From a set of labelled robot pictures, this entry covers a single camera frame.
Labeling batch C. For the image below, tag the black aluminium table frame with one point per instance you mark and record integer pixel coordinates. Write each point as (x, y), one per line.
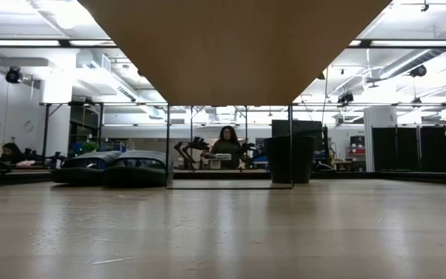
(362, 176)

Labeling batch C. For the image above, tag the background black robot arm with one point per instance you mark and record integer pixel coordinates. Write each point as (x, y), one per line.
(252, 149)
(192, 147)

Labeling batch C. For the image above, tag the background black metal frame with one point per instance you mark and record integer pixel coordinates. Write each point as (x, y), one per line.
(46, 131)

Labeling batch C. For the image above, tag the black ceiling-hung device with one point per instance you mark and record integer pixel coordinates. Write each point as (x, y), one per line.
(13, 75)
(345, 97)
(418, 71)

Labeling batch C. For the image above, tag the black partition panels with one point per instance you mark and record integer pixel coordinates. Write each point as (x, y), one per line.
(409, 149)

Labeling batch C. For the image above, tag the person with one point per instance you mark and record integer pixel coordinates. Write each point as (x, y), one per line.
(227, 149)
(12, 153)

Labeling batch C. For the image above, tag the large black panel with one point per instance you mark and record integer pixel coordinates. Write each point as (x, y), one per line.
(296, 128)

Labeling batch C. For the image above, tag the wooden shelf with black frame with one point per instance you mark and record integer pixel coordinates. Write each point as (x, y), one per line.
(230, 50)

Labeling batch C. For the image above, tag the storage rack red bins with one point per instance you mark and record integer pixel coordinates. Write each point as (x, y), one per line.
(356, 149)

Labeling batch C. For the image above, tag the green potted plant black pot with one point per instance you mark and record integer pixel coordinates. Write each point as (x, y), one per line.
(281, 162)

